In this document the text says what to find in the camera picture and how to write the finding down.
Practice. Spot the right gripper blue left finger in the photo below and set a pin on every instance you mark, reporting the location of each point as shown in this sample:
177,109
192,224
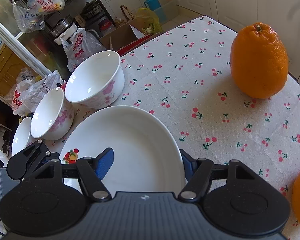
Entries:
104,161

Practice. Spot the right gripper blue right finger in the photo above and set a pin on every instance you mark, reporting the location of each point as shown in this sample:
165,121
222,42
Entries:
189,164

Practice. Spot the small white bowl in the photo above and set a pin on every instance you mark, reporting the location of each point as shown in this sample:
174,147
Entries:
22,137

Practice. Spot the white plate with fruit print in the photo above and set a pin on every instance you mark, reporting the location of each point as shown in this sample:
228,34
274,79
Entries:
146,156

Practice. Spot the medium white floral bowl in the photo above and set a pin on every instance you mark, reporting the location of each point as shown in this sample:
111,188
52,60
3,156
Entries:
53,116

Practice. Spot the large white floral bowl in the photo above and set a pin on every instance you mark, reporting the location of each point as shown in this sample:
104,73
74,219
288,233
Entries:
97,82

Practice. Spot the black metal kitchen shelf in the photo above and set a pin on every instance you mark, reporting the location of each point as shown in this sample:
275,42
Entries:
92,13

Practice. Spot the crumpled white plastic bag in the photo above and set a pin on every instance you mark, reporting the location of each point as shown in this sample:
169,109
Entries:
26,94

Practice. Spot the cherry print tablecloth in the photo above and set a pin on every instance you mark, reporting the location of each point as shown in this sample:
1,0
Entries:
183,78

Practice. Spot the white red plastic bag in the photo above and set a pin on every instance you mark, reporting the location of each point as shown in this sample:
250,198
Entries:
82,45

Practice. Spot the pointed orange without leaf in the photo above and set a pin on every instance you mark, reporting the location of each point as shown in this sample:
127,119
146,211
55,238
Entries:
258,61

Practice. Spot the brown cardboard box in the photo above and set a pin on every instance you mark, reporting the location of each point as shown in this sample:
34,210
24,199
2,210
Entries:
129,36

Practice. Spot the yellow plastic bag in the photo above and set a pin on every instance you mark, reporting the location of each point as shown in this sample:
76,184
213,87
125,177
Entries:
149,21

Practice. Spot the clear hanging plastic bag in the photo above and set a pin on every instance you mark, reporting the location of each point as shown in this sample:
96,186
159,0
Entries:
27,21

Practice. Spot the wicker basket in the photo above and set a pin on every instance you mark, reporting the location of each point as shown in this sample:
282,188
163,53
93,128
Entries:
128,15

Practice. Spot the hanging bag with snacks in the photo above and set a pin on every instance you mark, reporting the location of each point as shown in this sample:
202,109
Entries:
45,7

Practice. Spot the teal thermos jug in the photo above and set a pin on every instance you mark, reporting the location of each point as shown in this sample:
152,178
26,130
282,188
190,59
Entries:
152,4

